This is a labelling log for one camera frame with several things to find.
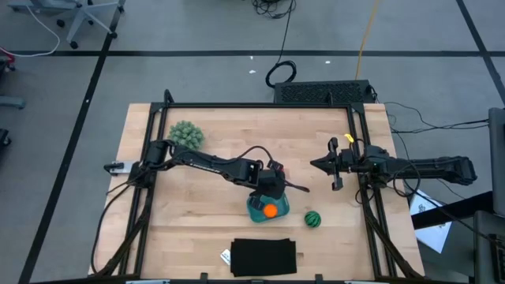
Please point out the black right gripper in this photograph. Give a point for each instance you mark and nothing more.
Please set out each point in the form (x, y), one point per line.
(347, 161)

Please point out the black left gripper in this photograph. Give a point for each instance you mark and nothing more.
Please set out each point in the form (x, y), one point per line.
(272, 183)

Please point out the orange toy ball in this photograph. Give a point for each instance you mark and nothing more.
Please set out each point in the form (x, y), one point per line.
(270, 211)

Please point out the toy watermelon ball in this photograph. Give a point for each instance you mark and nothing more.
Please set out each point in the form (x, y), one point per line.
(312, 219)

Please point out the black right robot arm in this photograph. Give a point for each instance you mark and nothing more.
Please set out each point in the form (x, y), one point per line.
(426, 163)

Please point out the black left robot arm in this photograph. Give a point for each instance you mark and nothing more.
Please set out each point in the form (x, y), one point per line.
(213, 163)

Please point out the teal plastic bin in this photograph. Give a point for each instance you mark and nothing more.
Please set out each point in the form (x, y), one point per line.
(252, 215)

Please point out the black folded cloth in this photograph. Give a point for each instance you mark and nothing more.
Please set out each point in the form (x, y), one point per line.
(262, 258)

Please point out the small white tag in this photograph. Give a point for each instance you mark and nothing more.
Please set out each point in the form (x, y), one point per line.
(225, 257)

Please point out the black perforated computer case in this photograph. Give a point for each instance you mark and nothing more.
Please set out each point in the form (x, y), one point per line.
(321, 92)

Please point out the green spiky plant ball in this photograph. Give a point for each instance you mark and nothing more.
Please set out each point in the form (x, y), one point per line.
(186, 135)

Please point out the silver aluminium extrusion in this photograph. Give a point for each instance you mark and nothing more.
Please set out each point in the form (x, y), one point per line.
(367, 282)

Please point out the white paper sheet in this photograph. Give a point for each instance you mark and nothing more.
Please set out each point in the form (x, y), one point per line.
(434, 236)

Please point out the black beam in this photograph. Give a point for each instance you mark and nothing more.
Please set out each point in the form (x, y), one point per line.
(453, 211)

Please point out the grey furniture panel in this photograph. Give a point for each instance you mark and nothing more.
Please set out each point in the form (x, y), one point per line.
(498, 158)
(487, 244)

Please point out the white office chair base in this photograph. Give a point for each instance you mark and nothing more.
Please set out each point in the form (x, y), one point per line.
(81, 16)

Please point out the black floor item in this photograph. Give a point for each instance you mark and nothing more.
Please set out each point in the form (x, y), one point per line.
(4, 138)

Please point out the grey furniture foot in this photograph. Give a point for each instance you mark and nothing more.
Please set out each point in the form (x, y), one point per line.
(12, 102)

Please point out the red floor item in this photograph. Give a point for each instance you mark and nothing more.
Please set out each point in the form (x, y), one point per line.
(8, 58)

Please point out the black aluminium table frame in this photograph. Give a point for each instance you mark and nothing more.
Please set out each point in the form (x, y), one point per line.
(256, 105)

